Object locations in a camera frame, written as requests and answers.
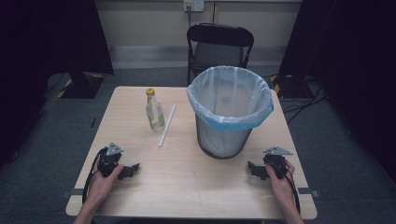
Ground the dark curtain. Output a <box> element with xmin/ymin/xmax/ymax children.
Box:
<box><xmin>277</xmin><ymin>0</ymin><xmax>396</xmax><ymax>183</ymax></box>
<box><xmin>0</xmin><ymin>0</ymin><xmax>115</xmax><ymax>171</ymax></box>

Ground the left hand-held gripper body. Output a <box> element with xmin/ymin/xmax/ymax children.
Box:
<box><xmin>97</xmin><ymin>142</ymin><xmax>124</xmax><ymax>178</ymax></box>

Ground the gray mesh trash bin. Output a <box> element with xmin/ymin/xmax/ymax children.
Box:
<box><xmin>194</xmin><ymin>113</ymin><xmax>253</xmax><ymax>160</ymax></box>

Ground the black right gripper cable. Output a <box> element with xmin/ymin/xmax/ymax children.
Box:
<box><xmin>283</xmin><ymin>172</ymin><xmax>302</xmax><ymax>215</ymax></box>

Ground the person's left hand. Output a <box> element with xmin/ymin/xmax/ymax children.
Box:
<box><xmin>85</xmin><ymin>157</ymin><xmax>125</xmax><ymax>208</ymax></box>

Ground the black folding chair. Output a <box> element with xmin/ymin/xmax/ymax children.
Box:
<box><xmin>186</xmin><ymin>22</ymin><xmax>255</xmax><ymax>87</ymax></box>

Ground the black floor cable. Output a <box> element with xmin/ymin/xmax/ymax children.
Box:
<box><xmin>286</xmin><ymin>104</ymin><xmax>314</xmax><ymax>125</ymax></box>
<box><xmin>281</xmin><ymin>78</ymin><xmax>328</xmax><ymax>115</ymax></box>

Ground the clear bottle with yellow cap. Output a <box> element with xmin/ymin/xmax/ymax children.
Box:
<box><xmin>145</xmin><ymin>87</ymin><xmax>166</xmax><ymax>132</ymax></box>

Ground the black stand base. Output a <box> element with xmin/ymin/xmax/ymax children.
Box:
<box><xmin>56</xmin><ymin>71</ymin><xmax>106</xmax><ymax>100</ymax></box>
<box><xmin>269</xmin><ymin>74</ymin><xmax>313</xmax><ymax>99</ymax></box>

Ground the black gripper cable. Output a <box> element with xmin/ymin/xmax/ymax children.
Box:
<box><xmin>283</xmin><ymin>172</ymin><xmax>302</xmax><ymax>215</ymax></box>
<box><xmin>81</xmin><ymin>147</ymin><xmax>108</xmax><ymax>204</ymax></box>

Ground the white and blue bin bag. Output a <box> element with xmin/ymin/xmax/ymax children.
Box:
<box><xmin>186</xmin><ymin>64</ymin><xmax>276</xmax><ymax>133</ymax></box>

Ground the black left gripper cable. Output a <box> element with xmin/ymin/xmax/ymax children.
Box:
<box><xmin>81</xmin><ymin>147</ymin><xmax>108</xmax><ymax>204</ymax></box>

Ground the white wall socket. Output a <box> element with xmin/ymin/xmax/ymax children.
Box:
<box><xmin>182</xmin><ymin>0</ymin><xmax>205</xmax><ymax>13</ymax></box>

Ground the person's right hand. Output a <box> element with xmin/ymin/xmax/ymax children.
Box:
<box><xmin>265</xmin><ymin>158</ymin><xmax>297</xmax><ymax>207</ymax></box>

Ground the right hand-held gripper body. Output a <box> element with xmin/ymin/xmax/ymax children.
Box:
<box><xmin>262</xmin><ymin>147</ymin><xmax>294</xmax><ymax>180</ymax></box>

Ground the white straw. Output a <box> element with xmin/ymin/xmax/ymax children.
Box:
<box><xmin>158</xmin><ymin>103</ymin><xmax>177</xmax><ymax>148</ymax></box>

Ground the gray table bracket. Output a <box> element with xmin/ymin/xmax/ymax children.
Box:
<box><xmin>297</xmin><ymin>187</ymin><xmax>320</xmax><ymax>199</ymax></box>

